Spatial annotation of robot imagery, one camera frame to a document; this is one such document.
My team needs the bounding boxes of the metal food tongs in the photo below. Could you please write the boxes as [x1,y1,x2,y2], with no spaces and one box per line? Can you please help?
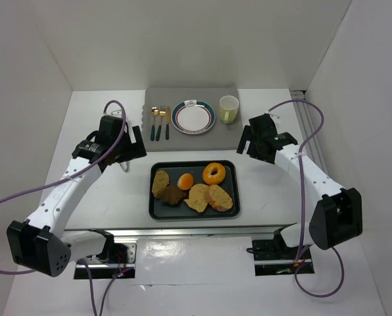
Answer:
[119,161,130,172]

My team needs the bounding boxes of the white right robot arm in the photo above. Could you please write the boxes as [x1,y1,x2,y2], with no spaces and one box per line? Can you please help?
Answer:
[237,114,363,250]

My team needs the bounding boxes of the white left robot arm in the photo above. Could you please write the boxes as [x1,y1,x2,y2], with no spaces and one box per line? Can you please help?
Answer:
[7,115,147,277]

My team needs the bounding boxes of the crusted seeded bread slice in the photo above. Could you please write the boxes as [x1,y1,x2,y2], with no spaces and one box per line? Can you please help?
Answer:
[205,185,233,212]

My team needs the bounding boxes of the dark brown bread piece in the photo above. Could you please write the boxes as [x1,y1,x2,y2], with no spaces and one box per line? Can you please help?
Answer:
[159,186,187,205]

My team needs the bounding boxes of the large seeded bread slice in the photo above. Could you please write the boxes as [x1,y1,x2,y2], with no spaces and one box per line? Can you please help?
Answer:
[184,184,209,213]

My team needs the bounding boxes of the pale green mug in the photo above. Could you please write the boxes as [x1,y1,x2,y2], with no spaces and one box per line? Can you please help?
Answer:
[219,95,239,124]

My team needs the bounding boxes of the orange glazed donut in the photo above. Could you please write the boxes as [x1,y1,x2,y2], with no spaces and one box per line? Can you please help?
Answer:
[202,163,226,185]

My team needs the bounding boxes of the grey placemat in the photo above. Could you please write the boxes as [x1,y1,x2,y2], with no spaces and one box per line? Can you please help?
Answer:
[141,86,243,152]

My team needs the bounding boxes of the white plate with teal rim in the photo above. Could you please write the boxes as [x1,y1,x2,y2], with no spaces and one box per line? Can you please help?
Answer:
[171,99,216,135]

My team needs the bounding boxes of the small orange bun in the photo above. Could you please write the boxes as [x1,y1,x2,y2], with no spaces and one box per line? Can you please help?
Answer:
[177,173,194,191]

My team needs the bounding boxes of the black baking tray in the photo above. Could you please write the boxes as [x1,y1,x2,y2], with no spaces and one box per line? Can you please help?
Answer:
[149,160,240,221]

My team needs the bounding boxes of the gold spoon green handle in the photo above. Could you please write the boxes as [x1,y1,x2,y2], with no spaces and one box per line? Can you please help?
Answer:
[150,107,159,141]

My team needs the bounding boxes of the gold fork green handle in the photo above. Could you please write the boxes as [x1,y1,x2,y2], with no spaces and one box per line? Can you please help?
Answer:
[155,105,166,141]

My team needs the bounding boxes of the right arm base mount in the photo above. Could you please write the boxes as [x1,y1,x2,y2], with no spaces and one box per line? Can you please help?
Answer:
[246,240,314,277]

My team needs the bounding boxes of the aluminium rail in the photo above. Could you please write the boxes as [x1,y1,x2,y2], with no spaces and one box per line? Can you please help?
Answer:
[64,225,295,238]

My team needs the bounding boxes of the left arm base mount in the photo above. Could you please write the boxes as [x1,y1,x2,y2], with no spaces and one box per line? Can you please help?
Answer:
[73,238,137,280]

